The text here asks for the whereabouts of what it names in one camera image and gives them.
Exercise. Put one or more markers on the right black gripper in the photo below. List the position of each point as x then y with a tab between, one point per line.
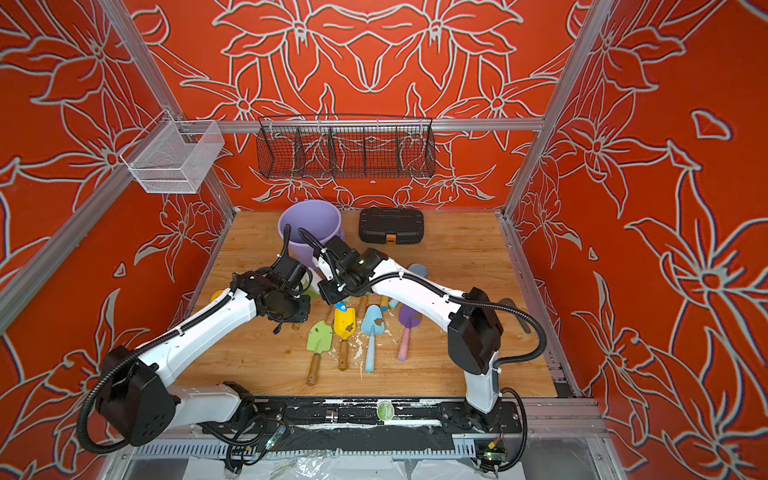
335	292

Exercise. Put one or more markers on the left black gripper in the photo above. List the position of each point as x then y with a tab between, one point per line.
303	314

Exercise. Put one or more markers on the green square spade front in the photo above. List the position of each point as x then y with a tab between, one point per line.
319	341

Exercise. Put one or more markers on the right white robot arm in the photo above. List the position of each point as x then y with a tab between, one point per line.
474	330

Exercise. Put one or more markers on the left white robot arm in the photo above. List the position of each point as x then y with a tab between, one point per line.
135	399

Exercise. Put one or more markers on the purple plastic bucket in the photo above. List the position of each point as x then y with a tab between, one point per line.
320	218

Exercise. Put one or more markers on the light blue trowel front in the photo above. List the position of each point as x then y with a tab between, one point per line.
372	326

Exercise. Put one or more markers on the light blue trowel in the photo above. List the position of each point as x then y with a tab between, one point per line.
414	268
372	326

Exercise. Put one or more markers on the light blue trowel back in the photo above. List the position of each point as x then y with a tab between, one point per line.
414	268

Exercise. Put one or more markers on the yellow square spade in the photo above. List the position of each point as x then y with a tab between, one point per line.
344	326

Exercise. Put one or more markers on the black plastic tool case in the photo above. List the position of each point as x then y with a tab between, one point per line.
391	226

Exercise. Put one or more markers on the green round sticker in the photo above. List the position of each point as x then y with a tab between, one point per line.
385	410

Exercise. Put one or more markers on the black hex key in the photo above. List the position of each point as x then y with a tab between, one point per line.
523	324

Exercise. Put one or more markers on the green trowel wooden handle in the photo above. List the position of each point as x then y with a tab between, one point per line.
362	306

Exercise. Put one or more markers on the purple trowel pink handle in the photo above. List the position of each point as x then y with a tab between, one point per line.
409	319

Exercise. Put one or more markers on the black wire wall basket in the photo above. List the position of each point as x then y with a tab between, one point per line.
347	147

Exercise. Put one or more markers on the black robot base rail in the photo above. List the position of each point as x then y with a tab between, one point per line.
350	424

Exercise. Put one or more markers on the white wire mesh basket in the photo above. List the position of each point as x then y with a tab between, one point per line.
165	158

